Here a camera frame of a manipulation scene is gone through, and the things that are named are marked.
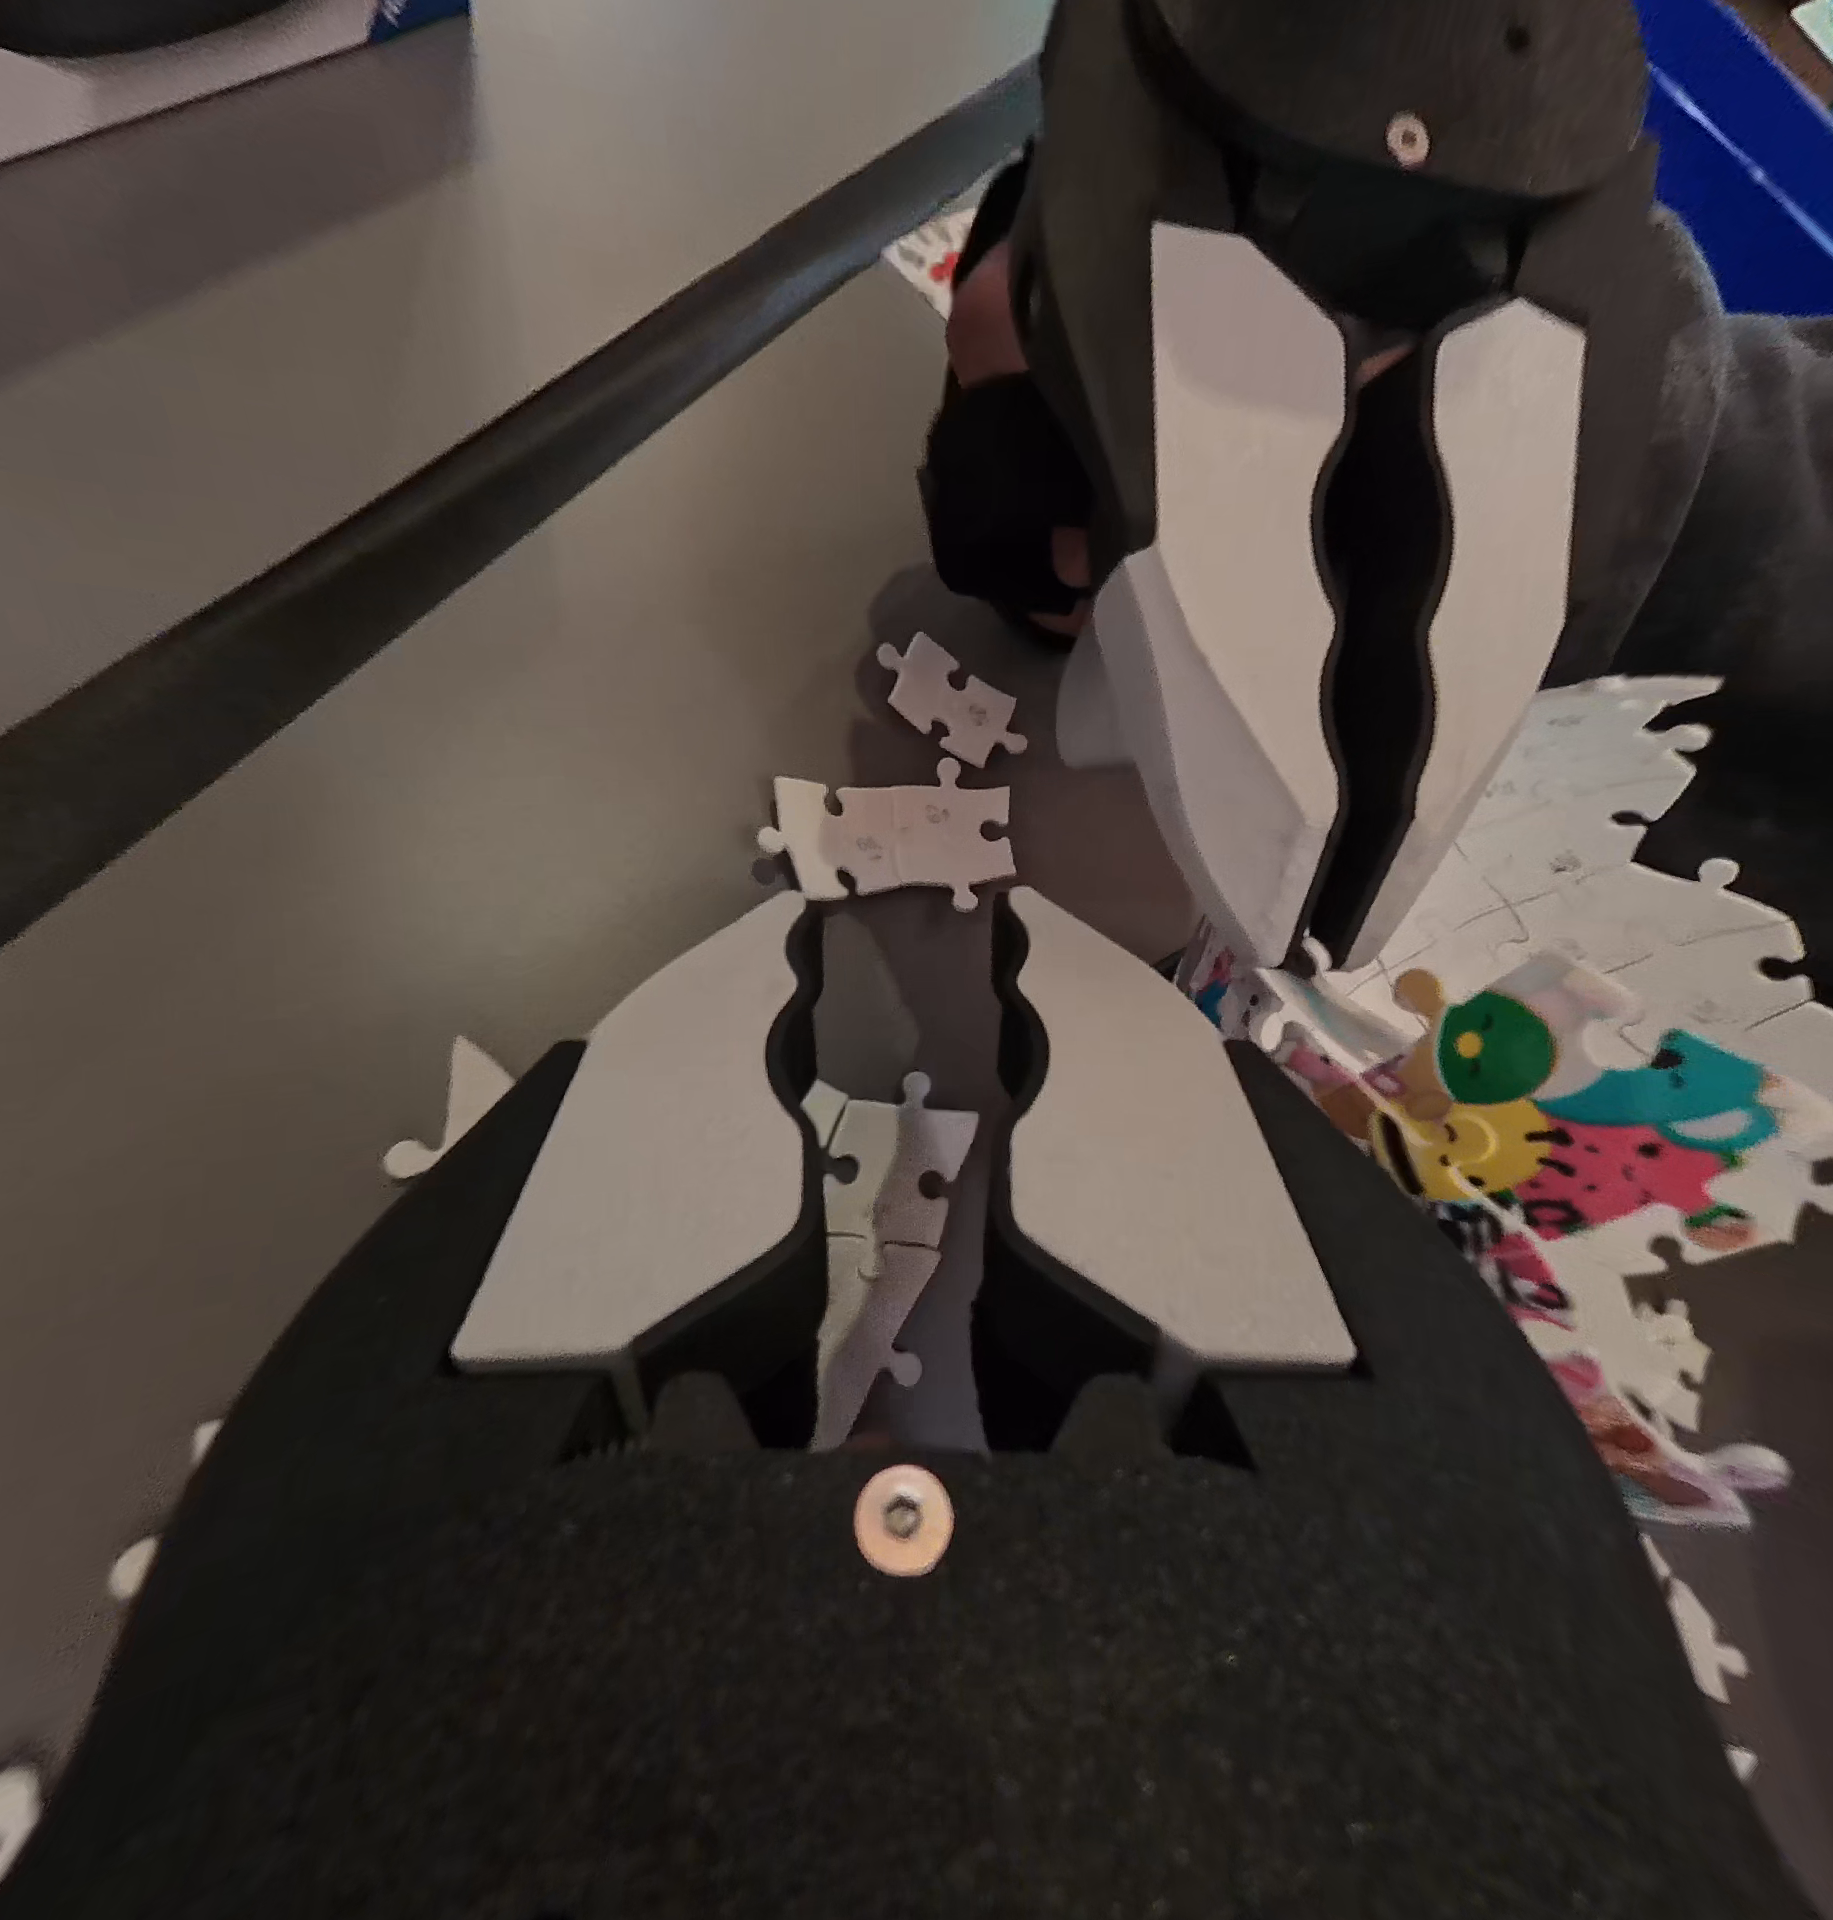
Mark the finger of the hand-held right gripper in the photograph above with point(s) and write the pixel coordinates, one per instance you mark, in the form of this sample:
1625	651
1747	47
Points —
1512	541
1230	541

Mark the partly built white puzzle ball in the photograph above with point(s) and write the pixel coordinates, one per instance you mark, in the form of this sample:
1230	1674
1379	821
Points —
1576	1141

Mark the printed instruction leaflet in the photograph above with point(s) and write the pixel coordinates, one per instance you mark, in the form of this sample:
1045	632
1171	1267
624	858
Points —
942	255

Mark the colourful puzzle ball box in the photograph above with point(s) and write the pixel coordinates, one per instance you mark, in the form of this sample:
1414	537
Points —
137	46

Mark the blue plastic bin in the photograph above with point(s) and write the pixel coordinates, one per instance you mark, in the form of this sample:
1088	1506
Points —
1756	150

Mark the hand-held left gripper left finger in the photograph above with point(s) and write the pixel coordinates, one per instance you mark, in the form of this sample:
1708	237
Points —
632	1201

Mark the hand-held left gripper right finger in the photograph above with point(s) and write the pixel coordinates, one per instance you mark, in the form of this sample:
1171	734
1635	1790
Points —
1171	1201

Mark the puzzle pieces group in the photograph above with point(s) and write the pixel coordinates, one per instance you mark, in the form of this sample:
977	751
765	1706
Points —
885	833

